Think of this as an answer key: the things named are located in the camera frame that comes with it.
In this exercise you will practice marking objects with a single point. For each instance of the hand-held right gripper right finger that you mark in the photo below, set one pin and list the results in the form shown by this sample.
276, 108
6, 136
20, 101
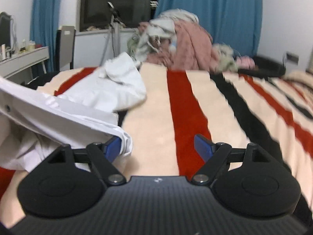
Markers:
201, 147

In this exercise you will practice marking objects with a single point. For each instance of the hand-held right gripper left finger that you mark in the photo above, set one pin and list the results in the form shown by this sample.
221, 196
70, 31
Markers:
113, 147

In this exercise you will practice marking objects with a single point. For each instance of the white shirt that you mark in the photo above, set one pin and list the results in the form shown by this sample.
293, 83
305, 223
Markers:
80, 98

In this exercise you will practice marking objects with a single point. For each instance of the grey white crumpled clothes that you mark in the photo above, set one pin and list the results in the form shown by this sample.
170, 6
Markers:
161, 27

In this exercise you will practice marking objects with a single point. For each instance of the red black cream striped blanket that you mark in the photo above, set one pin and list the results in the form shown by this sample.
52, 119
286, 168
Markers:
156, 117

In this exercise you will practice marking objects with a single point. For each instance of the pale patterned cloth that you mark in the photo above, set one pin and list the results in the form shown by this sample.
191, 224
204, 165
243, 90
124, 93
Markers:
226, 58

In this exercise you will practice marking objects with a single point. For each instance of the white panel below window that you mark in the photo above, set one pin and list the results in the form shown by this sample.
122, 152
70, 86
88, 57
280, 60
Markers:
90, 46

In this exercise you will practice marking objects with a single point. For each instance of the light blue cloth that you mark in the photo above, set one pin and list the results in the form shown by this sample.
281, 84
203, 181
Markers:
173, 46

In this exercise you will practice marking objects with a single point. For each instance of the pink fluffy blanket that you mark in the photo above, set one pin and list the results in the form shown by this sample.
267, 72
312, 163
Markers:
193, 41

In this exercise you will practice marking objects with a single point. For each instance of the metal tripod stand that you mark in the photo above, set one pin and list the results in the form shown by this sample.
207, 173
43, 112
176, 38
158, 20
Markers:
115, 29

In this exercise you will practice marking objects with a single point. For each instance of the white desk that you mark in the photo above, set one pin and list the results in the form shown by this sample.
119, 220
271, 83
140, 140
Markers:
22, 61

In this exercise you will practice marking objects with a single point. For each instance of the pale cosmetic bottle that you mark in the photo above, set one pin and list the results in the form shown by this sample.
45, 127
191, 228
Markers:
23, 46
31, 46

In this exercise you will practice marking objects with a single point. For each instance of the blue curtain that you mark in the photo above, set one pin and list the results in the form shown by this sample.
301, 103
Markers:
45, 17
220, 7

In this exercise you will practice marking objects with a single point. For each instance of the dark desk monitor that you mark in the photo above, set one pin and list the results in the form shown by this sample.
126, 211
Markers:
5, 31

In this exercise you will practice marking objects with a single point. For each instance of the wall socket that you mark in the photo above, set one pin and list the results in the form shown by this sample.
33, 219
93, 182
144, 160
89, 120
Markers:
292, 57

